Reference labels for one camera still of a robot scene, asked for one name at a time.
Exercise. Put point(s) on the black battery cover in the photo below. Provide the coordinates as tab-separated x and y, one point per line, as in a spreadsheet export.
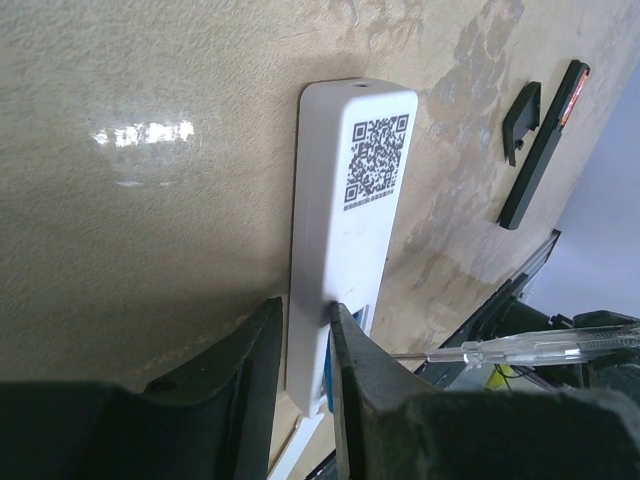
522	117

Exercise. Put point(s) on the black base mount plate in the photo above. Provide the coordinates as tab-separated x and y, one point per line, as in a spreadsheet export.
502	314

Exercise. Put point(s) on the white remote control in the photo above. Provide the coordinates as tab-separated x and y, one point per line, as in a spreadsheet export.
353	141

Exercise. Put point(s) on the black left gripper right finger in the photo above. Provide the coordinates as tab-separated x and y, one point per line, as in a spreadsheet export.
391	424

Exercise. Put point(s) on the white battery cover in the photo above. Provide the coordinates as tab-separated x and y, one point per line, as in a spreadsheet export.
303	431

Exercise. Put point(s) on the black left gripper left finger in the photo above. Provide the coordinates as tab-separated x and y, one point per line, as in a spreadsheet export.
210	418

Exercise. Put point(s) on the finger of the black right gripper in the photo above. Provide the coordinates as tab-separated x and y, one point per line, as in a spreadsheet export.
616	366

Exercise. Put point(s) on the black remote control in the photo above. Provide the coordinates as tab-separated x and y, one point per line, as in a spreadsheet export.
548	135

